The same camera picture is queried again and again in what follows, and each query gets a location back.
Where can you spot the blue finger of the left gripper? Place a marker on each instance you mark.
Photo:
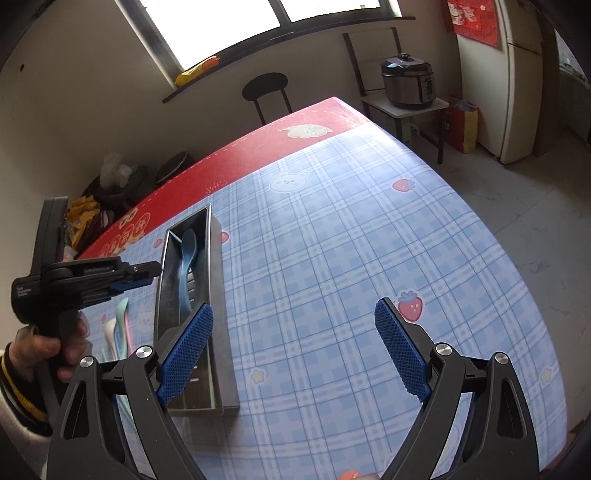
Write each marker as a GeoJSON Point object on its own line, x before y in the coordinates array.
{"type": "Point", "coordinates": [138, 285]}
{"type": "Point", "coordinates": [149, 269]}

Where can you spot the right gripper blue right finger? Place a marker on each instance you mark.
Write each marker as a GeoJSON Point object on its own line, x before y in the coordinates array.
{"type": "Point", "coordinates": [409, 346]}

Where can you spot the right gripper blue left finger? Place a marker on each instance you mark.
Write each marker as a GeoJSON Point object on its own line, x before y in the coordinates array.
{"type": "Point", "coordinates": [181, 354]}

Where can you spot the green spoon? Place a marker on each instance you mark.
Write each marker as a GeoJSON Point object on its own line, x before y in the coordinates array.
{"type": "Point", "coordinates": [120, 330]}

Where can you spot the beige spoon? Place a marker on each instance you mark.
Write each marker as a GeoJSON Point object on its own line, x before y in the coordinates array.
{"type": "Point", "coordinates": [109, 336]}

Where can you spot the blue spoon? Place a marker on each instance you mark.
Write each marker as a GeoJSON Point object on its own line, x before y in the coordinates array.
{"type": "Point", "coordinates": [179, 254]}

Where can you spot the pink chopstick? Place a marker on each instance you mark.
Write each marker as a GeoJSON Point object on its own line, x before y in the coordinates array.
{"type": "Point", "coordinates": [128, 337]}

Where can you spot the striped sleeve left forearm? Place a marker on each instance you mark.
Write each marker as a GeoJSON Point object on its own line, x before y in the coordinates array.
{"type": "Point", "coordinates": [25, 423]}

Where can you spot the person's left hand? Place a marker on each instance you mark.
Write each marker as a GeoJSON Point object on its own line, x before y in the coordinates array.
{"type": "Point", "coordinates": [30, 348]}

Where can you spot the stainless steel utensil tray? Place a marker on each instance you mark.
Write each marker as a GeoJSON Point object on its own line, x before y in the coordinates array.
{"type": "Point", "coordinates": [191, 281]}

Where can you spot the yellow snack bag pile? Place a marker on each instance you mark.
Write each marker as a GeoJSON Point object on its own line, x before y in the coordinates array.
{"type": "Point", "coordinates": [80, 214]}

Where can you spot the clear plastic bag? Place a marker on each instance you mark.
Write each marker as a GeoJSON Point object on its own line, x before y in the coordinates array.
{"type": "Point", "coordinates": [114, 173]}

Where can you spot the blue plaid table mat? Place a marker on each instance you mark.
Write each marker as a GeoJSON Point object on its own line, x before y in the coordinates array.
{"type": "Point", "coordinates": [310, 243]}

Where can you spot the yellow package on windowsill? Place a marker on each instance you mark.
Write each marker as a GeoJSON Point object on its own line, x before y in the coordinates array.
{"type": "Point", "coordinates": [196, 71]}

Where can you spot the black round stool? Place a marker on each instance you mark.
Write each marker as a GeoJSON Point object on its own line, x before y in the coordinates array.
{"type": "Point", "coordinates": [263, 85]}

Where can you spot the red patterned tablecloth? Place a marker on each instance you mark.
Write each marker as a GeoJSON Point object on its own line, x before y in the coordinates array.
{"type": "Point", "coordinates": [249, 153]}

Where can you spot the small side table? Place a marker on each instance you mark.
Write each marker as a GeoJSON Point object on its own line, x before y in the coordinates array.
{"type": "Point", "coordinates": [378, 101]}

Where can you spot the black framed window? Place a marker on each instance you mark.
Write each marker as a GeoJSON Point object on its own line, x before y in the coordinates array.
{"type": "Point", "coordinates": [180, 34]}

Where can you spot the red yellow carton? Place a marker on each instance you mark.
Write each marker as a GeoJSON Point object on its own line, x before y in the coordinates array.
{"type": "Point", "coordinates": [461, 124]}

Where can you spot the black electric pressure cooker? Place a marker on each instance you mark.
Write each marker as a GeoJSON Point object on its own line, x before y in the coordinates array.
{"type": "Point", "coordinates": [409, 81]}

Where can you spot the white refrigerator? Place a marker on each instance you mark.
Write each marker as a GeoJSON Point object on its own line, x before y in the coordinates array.
{"type": "Point", "coordinates": [515, 85]}

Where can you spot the red hanging cloth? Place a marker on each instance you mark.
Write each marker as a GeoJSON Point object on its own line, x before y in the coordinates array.
{"type": "Point", "coordinates": [475, 19]}

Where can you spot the black folding chair frame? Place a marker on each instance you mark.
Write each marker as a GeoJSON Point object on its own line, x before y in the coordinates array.
{"type": "Point", "coordinates": [367, 49]}

